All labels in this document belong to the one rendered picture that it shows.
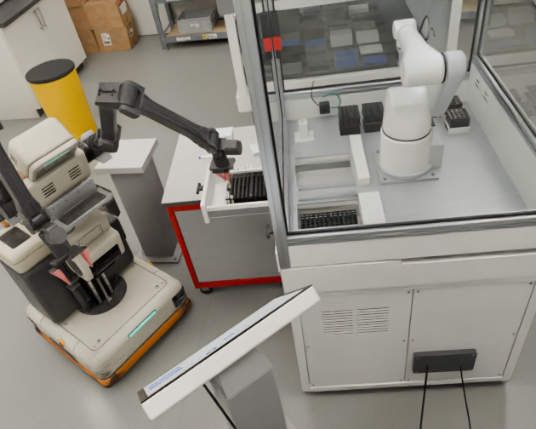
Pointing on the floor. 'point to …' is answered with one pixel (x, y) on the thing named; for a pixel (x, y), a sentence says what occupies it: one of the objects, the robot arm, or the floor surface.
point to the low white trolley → (181, 197)
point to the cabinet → (415, 334)
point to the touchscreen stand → (255, 403)
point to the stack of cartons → (103, 25)
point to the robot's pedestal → (143, 199)
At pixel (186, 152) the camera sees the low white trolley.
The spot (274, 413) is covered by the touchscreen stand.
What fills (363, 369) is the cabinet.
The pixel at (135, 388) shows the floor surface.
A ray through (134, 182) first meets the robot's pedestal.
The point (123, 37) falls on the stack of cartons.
